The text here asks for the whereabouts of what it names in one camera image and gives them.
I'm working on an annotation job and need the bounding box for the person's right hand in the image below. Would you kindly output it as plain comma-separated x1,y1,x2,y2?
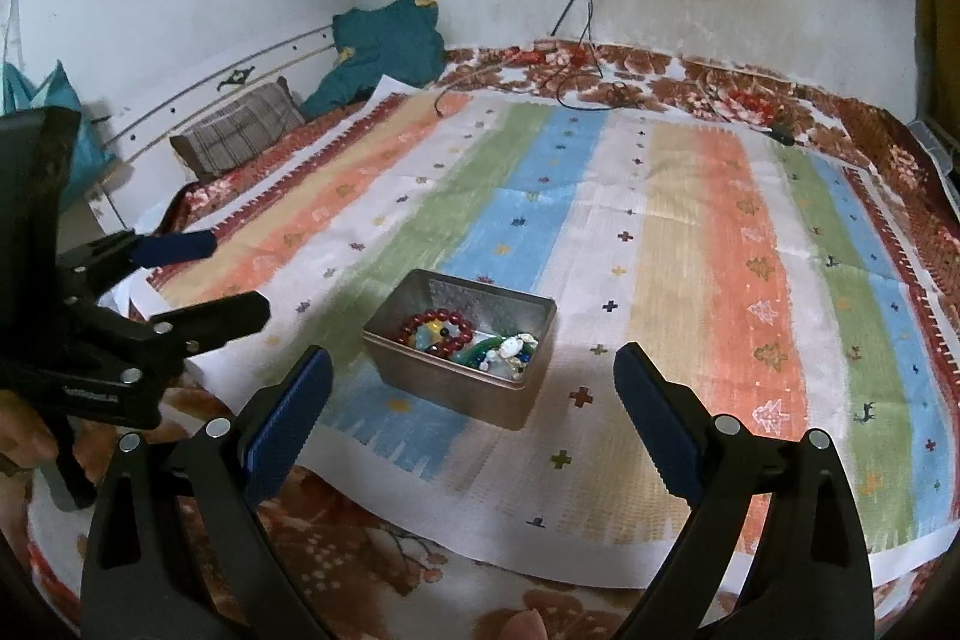
498,609,548,640

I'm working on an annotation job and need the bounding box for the green jade bangle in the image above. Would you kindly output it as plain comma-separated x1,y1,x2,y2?
452,338,505,369

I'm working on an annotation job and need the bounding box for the grey plaid pillow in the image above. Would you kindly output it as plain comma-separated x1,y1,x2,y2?
169,78,306,182

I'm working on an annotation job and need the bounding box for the brown floral bed sheet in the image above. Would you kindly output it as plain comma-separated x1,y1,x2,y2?
21,38,960,640

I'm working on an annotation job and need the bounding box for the striped colourful woven cloth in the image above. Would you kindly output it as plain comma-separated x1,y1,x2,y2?
132,81,958,588

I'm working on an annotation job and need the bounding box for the teal plastic bag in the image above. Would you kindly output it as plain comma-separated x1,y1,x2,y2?
2,62,116,213

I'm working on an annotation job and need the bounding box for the white metal bed headboard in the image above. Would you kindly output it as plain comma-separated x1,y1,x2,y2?
88,23,335,234

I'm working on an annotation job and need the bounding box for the silver metal tin box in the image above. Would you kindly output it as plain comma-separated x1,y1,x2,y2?
363,269,558,431

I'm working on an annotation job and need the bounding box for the multicolour stone bead bracelet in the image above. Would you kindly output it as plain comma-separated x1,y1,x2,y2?
478,329,541,384

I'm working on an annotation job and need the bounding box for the teal blue garment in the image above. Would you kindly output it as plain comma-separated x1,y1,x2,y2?
299,0,444,119

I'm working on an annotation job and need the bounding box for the black charging cable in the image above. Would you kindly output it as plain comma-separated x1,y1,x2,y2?
434,0,655,121

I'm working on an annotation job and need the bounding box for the person's left hand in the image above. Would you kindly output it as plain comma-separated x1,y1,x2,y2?
0,390,117,484

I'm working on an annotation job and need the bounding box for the dark red bead bracelet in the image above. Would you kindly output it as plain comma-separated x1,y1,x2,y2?
397,307,475,361

